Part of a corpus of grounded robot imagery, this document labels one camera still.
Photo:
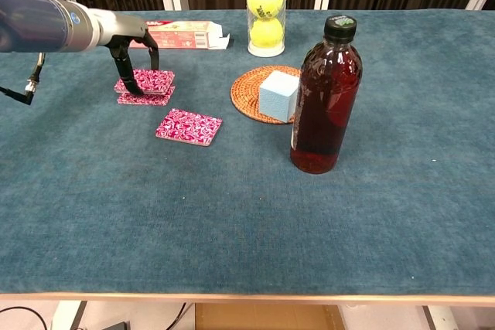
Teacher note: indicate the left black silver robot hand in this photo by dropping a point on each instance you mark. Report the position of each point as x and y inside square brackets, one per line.
[123, 26]

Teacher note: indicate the left blue grey robot arm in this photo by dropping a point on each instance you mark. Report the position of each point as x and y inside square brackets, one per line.
[38, 22]

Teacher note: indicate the pink toothpaste box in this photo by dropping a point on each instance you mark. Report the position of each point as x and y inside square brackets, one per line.
[185, 34]

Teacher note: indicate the round woven brown coaster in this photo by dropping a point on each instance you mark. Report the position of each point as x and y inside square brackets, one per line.
[247, 90]

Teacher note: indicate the light blue foam cube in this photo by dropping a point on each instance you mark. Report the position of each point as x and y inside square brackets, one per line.
[276, 98]

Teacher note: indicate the blue velvet table cloth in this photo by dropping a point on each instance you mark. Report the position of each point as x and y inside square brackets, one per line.
[232, 210]

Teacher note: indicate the red drink bottle black cap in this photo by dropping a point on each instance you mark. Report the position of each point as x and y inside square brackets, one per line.
[325, 113]

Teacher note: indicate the white table leg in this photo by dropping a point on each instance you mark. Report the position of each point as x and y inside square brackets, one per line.
[441, 320]
[67, 316]

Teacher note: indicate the brown cardboard box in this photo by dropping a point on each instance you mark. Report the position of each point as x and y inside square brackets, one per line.
[263, 318]

